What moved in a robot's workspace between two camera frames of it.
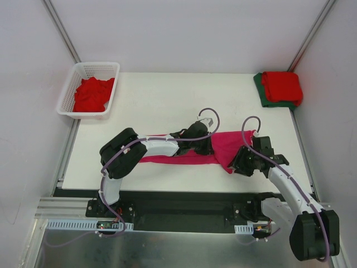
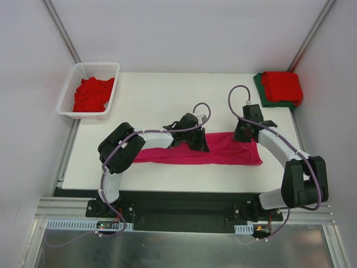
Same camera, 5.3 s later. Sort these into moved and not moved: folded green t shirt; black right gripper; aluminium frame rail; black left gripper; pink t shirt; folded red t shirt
Moved: black left gripper; black right gripper
Not moved: pink t shirt; aluminium frame rail; folded red t shirt; folded green t shirt
